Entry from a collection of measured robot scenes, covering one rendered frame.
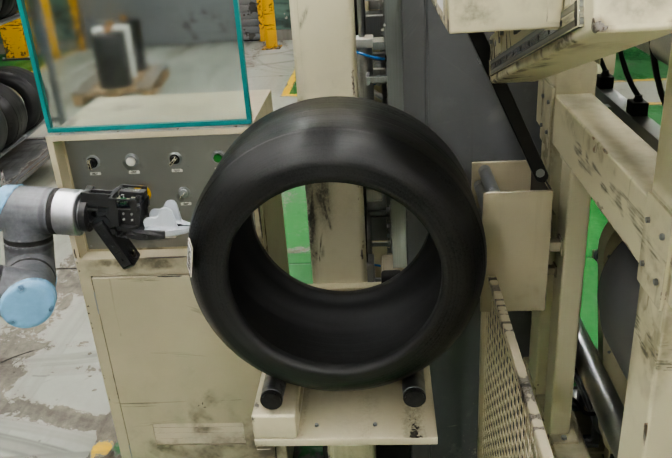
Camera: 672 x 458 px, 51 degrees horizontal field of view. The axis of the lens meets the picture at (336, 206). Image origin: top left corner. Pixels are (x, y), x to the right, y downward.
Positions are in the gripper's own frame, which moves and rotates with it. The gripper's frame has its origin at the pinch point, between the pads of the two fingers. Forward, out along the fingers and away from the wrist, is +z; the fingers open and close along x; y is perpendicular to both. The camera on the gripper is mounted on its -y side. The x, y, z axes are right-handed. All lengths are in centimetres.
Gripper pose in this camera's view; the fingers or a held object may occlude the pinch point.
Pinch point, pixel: (187, 230)
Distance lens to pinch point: 138.3
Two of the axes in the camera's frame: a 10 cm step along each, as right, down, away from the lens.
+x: 0.5, -4.0, 9.1
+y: 0.6, -9.1, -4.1
